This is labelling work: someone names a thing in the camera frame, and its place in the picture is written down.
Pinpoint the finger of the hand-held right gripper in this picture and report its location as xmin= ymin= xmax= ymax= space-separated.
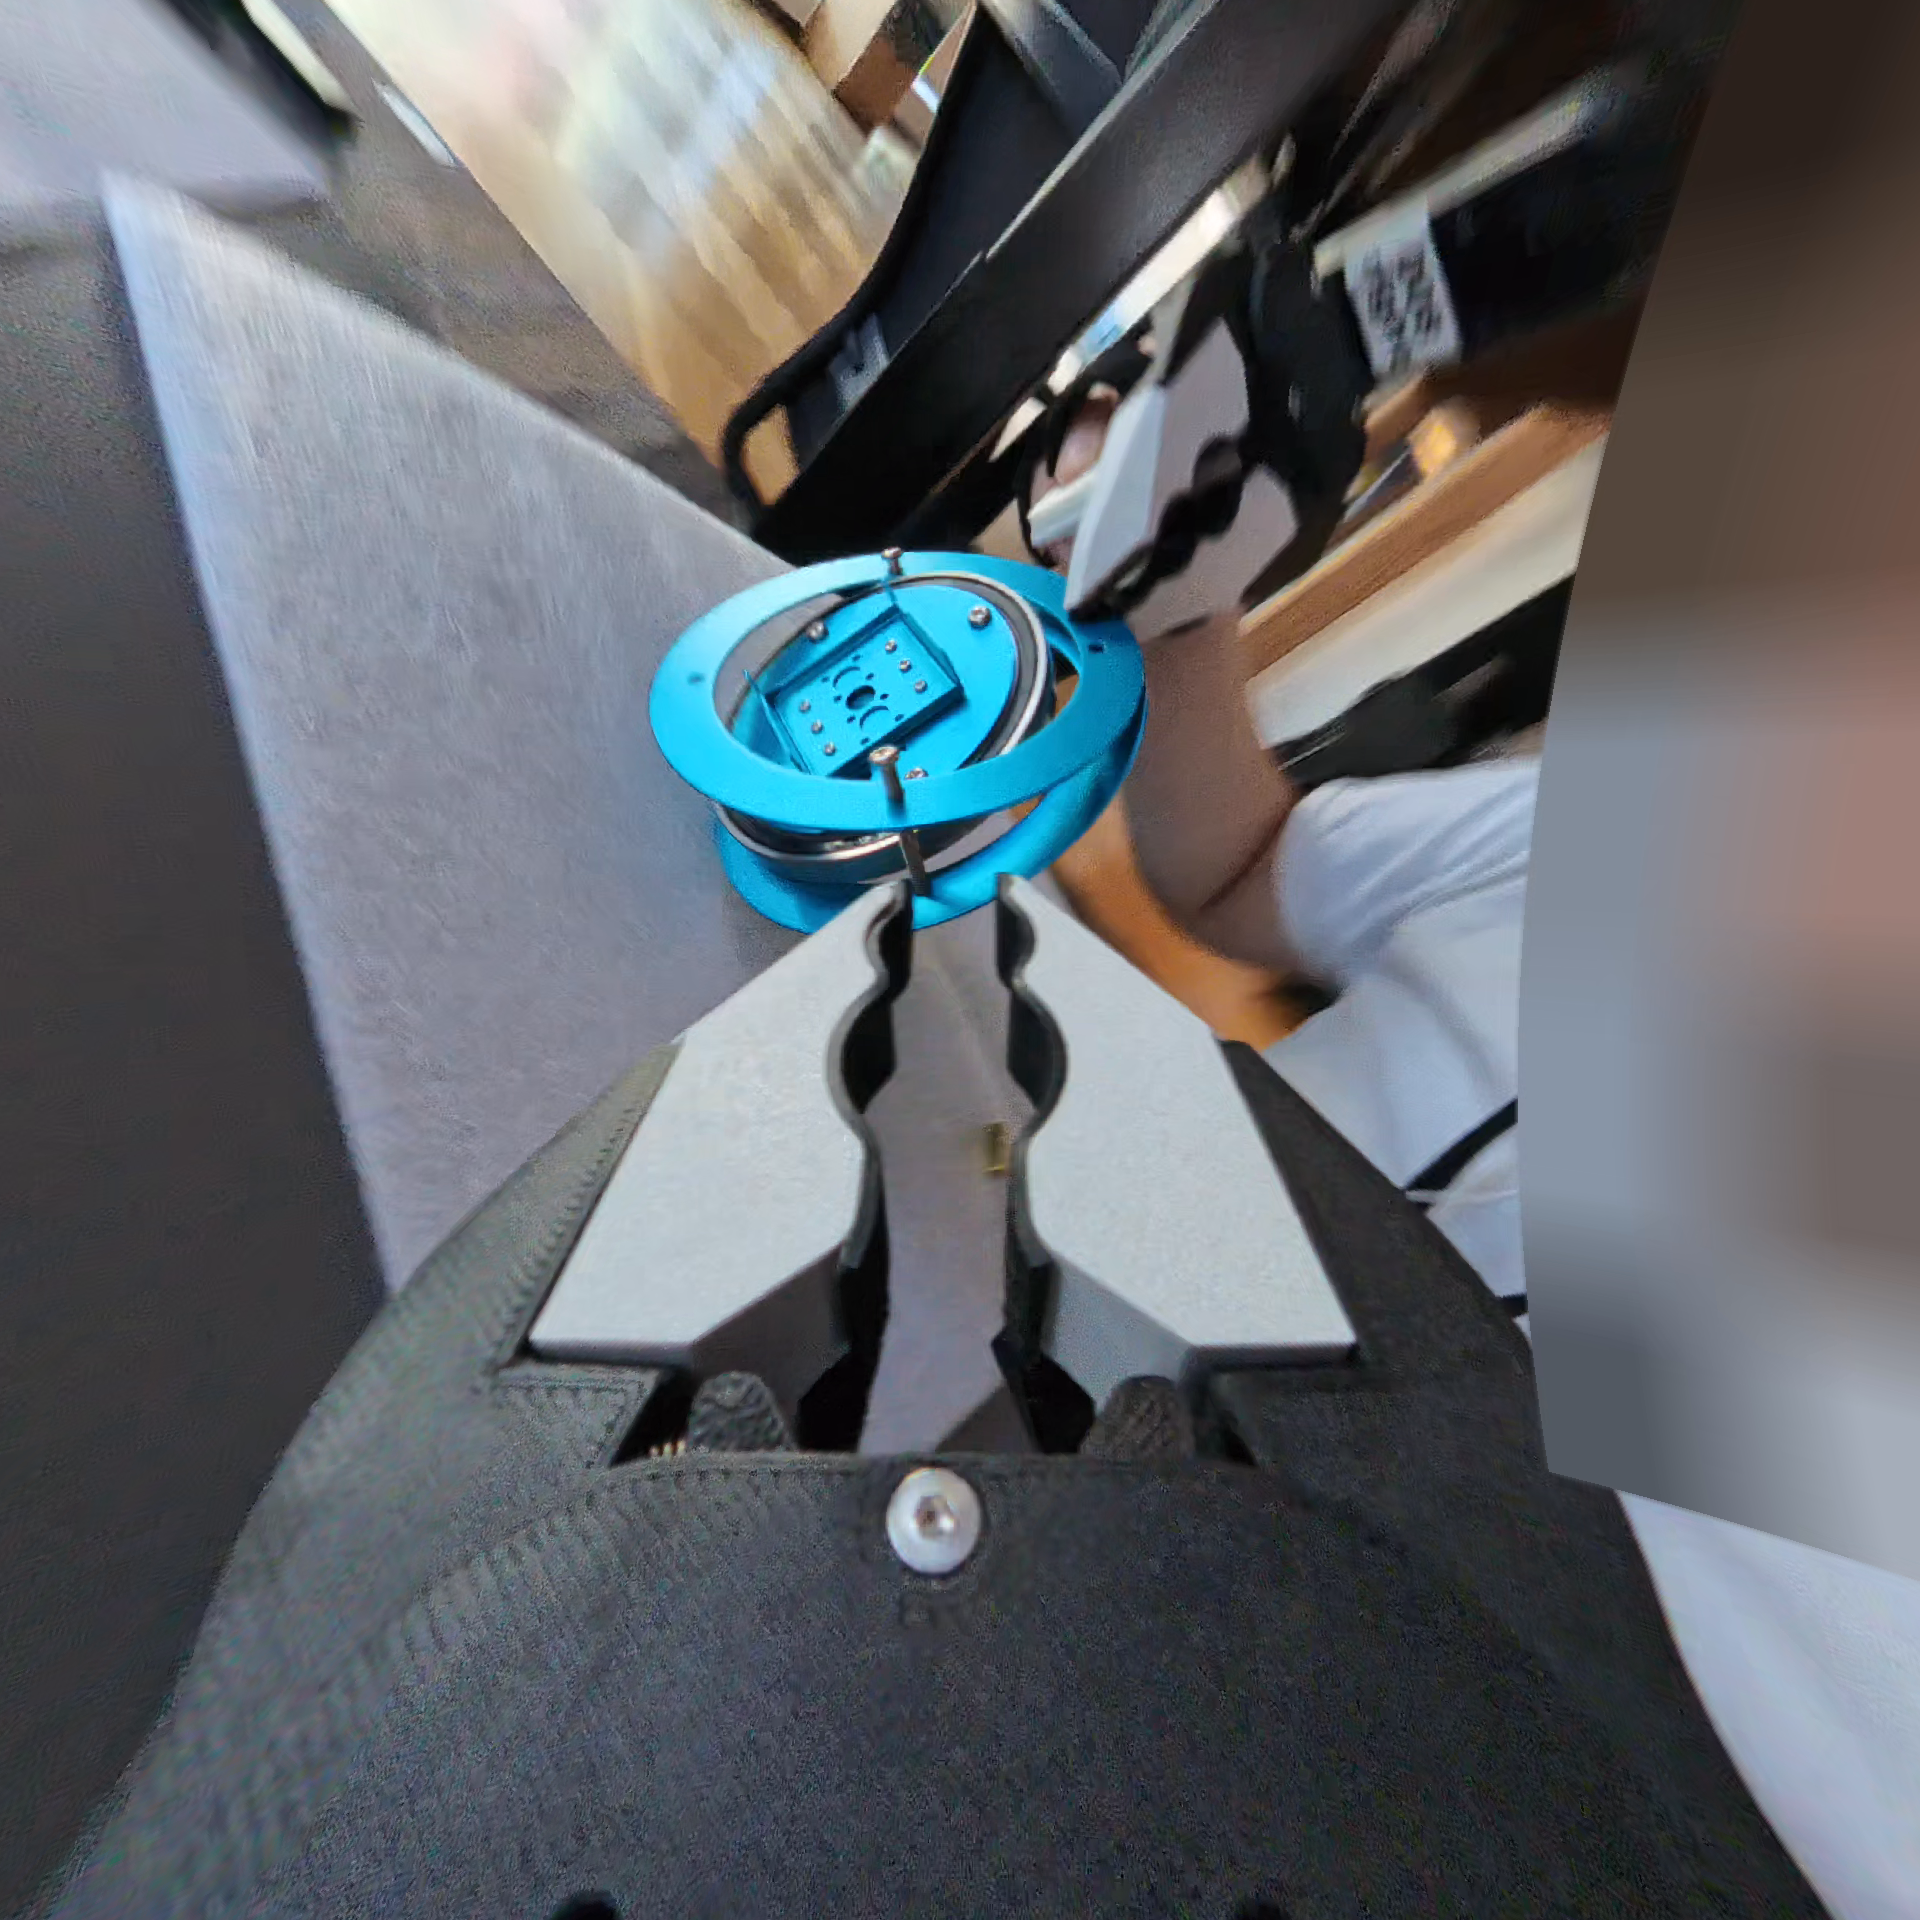
xmin=1055 ymin=317 xmax=1256 ymax=606
xmin=1130 ymin=450 xmax=1335 ymax=620

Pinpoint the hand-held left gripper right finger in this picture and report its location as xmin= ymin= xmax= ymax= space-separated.
xmin=991 ymin=877 xmax=1360 ymax=1456

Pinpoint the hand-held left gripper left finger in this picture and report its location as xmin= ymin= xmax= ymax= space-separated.
xmin=528 ymin=881 xmax=916 ymax=1456

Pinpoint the blue metal turntable assembly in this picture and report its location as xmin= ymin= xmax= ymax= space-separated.
xmin=647 ymin=545 xmax=1149 ymax=935

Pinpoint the person's right forearm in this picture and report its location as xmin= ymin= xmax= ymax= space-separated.
xmin=1118 ymin=607 xmax=1320 ymax=976

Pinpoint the white foam sheet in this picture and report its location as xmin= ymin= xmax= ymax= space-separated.
xmin=102 ymin=170 xmax=1052 ymax=1456

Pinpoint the black metal frame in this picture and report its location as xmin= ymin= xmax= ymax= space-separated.
xmin=720 ymin=0 xmax=1441 ymax=564

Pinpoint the black lanyard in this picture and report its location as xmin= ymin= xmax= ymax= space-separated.
xmin=1409 ymin=1102 xmax=1520 ymax=1198

